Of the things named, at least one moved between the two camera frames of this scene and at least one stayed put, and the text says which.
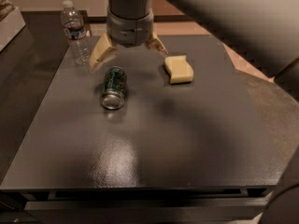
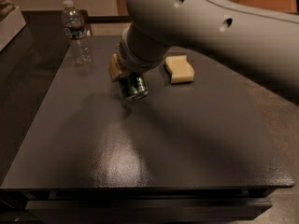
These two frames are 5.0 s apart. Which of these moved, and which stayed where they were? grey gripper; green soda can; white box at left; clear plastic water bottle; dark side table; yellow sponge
Moved: green soda can; grey gripper
Stayed: clear plastic water bottle; dark side table; yellow sponge; white box at left
